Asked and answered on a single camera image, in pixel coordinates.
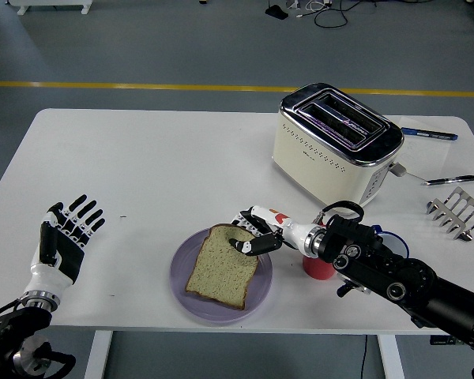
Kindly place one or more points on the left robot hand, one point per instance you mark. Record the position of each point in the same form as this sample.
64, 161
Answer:
69, 256

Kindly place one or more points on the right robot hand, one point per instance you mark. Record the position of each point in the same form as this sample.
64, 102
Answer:
294, 233

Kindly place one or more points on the purple plastic plate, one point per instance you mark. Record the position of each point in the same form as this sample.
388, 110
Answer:
260, 284

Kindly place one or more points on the bread slice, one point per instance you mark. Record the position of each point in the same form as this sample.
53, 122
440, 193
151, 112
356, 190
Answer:
221, 276

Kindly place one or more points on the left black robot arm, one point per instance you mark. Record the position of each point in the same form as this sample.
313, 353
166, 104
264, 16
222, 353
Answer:
16, 327

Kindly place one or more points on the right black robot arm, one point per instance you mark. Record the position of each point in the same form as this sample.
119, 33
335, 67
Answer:
379, 268

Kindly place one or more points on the red enamel mug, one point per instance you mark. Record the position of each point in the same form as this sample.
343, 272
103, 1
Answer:
318, 270

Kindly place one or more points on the cream and chrome toaster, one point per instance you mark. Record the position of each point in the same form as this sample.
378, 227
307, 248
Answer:
320, 173

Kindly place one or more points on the white table leg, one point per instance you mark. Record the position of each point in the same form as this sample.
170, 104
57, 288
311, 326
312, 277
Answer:
391, 357
98, 355

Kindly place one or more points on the blue enamel mug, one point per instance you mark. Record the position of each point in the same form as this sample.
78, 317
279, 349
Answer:
403, 246

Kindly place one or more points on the white paper sheet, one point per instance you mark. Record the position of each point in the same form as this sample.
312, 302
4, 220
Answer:
424, 156

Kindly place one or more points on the metal toast rack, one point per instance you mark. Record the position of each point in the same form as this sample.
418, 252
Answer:
456, 215

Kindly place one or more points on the black ballpoint pen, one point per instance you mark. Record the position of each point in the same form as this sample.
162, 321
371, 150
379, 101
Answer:
452, 180

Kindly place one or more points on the blue marker pen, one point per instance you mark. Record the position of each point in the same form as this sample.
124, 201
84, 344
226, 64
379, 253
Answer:
428, 133

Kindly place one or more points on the black table control panel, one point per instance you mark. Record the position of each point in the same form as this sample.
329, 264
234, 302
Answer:
438, 340

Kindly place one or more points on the yellow floor tape line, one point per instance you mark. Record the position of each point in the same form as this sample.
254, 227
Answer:
142, 86

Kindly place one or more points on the black floor pedal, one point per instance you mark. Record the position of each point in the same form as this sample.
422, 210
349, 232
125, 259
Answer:
276, 12

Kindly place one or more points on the white furniture base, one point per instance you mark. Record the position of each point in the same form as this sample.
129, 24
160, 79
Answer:
49, 4

